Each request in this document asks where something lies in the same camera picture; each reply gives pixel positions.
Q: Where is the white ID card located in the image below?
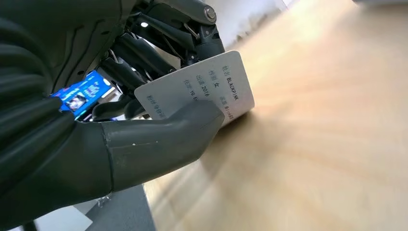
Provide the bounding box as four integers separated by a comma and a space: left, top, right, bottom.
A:
134, 50, 255, 127

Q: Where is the blue display screen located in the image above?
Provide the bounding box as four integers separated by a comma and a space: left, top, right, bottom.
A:
51, 70, 116, 121

